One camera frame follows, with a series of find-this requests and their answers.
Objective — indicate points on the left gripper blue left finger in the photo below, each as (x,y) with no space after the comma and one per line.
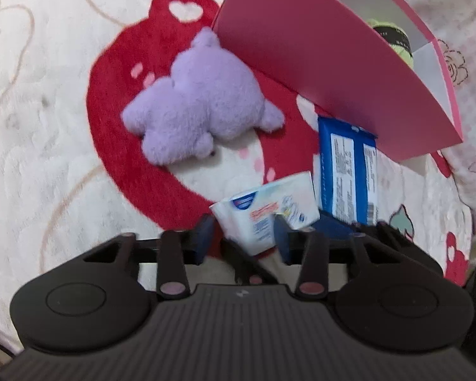
(178,249)

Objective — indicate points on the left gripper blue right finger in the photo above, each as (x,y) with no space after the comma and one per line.
(309,250)

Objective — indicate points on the white wet tissue pack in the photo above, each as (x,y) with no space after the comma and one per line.
(247,218)

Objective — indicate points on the green yarn ball black label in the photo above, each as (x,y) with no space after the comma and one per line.
(395,37)

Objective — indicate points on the blue wet wipes pack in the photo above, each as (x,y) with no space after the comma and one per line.
(348,173)

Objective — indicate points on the purple plush toy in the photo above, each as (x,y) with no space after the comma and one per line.
(209,94)

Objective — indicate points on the pink cardboard box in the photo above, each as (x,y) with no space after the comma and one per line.
(325,51)

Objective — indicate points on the bear print red white blanket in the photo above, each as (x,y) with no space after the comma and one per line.
(56,200)

